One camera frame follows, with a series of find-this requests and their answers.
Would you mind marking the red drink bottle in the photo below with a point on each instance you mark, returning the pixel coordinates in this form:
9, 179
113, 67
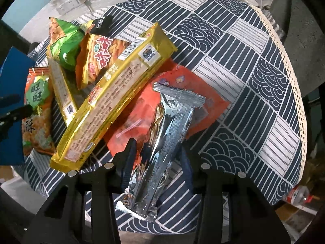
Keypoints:
299, 194

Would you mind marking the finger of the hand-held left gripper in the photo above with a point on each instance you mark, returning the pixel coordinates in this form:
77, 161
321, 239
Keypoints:
20, 113
10, 99

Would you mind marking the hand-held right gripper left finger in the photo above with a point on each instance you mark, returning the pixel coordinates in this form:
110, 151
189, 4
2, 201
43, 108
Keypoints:
127, 164

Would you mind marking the navy white patterned tablecloth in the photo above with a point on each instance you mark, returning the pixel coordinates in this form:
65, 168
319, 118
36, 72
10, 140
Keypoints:
241, 56

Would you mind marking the blue cardboard box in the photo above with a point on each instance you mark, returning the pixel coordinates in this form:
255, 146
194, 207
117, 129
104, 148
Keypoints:
12, 144

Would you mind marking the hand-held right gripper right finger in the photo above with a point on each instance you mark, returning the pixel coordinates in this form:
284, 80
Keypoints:
187, 169

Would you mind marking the long gold biscuit packet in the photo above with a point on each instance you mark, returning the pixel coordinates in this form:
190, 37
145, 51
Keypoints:
114, 89
61, 86

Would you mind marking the red snack packet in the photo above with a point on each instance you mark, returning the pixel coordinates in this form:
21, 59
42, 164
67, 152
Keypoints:
203, 91

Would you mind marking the green snack bag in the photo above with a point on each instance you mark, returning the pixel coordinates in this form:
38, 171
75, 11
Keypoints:
66, 45

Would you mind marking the orange green rice cracker packet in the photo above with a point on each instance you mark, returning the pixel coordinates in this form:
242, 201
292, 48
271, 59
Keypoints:
38, 101

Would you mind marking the orange snack bag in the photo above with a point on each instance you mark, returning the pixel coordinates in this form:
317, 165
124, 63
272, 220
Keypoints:
101, 56

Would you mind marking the silver foil snack packet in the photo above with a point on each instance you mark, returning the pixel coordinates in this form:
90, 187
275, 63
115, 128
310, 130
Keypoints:
165, 144

